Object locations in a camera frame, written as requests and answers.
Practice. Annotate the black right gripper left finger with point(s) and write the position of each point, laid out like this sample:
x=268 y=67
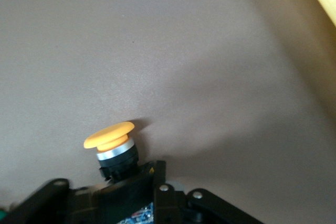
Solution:
x=47 y=203

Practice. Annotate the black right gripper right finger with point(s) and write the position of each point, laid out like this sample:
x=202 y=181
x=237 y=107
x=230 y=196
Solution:
x=170 y=208

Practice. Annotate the brown table cover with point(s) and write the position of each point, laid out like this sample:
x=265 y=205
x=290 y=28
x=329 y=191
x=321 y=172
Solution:
x=105 y=51

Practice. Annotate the yellow push button switch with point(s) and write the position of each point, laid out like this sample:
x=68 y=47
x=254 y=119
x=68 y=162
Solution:
x=110 y=134

